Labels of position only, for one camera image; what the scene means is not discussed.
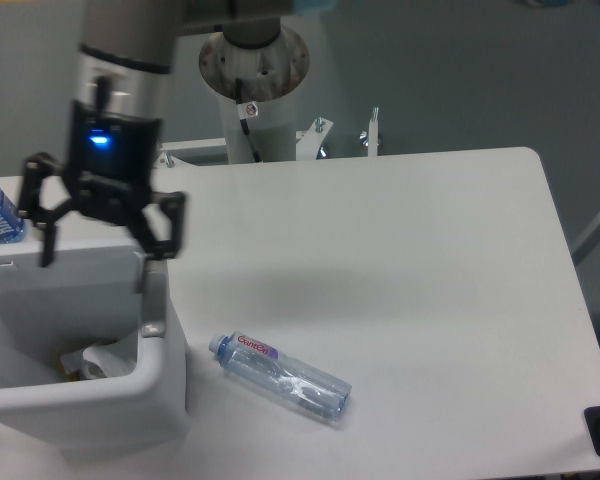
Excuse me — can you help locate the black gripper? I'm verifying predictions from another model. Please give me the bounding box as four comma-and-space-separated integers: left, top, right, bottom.
17, 100, 187, 293

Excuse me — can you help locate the clear plastic wrapper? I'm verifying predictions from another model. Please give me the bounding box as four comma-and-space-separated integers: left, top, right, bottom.
60, 337, 137, 380

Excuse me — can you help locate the clear Ganten water bottle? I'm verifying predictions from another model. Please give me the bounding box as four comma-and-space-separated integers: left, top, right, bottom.
208, 331, 352, 423

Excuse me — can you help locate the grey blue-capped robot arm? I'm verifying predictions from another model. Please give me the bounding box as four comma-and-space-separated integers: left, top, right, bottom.
18, 1, 330, 266

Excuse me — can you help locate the white plastic trash can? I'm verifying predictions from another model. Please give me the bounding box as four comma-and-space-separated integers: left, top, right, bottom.
0, 238, 189, 450

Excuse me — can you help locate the white metal base frame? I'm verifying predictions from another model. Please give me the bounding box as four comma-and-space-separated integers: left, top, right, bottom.
151, 106, 384, 169

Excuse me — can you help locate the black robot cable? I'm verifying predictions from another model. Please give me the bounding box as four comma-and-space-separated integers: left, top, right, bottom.
233, 77, 262, 164

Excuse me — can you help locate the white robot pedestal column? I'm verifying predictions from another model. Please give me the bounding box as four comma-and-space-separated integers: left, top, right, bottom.
199, 26, 310, 136

